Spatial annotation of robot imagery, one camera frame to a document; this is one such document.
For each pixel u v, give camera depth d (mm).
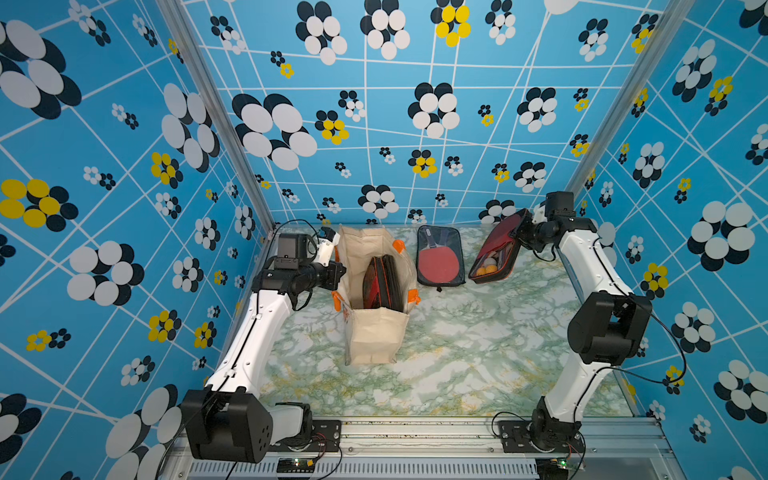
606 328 492
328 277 693
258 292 516
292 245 588
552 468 693
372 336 744
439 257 1085
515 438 722
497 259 887
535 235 770
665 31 705
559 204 699
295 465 722
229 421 385
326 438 728
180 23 697
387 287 838
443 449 723
